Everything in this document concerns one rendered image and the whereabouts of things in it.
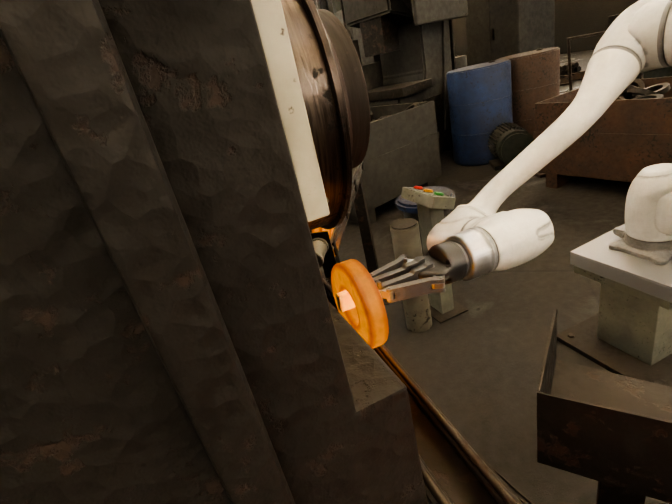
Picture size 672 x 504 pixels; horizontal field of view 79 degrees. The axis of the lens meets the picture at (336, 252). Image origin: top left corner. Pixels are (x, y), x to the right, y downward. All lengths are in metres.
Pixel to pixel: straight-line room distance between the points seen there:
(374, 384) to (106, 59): 0.34
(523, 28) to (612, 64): 4.60
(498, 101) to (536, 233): 3.45
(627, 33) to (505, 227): 0.51
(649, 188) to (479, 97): 2.79
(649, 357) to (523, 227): 1.06
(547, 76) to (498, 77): 0.54
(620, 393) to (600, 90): 0.58
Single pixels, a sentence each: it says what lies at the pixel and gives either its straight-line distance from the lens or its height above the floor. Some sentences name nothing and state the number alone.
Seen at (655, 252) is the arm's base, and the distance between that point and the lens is 1.63.
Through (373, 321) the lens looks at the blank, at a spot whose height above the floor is 0.81.
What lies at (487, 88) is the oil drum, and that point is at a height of 0.69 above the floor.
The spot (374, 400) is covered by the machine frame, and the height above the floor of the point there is 0.87.
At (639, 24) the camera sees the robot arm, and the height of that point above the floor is 1.11.
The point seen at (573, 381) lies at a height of 0.61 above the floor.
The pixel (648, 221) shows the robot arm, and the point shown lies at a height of 0.54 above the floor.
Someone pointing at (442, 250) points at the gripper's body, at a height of 0.84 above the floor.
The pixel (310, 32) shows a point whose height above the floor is 1.21.
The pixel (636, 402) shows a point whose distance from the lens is 0.82.
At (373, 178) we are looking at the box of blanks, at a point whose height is 0.34.
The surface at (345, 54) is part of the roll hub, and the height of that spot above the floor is 1.17.
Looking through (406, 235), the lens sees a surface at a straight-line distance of 1.68.
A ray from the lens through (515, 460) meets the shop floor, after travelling 1.47.
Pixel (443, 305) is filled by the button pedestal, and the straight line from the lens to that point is 1.99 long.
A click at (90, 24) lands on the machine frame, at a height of 1.20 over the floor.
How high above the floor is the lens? 1.16
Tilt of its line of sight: 24 degrees down
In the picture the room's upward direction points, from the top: 13 degrees counter-clockwise
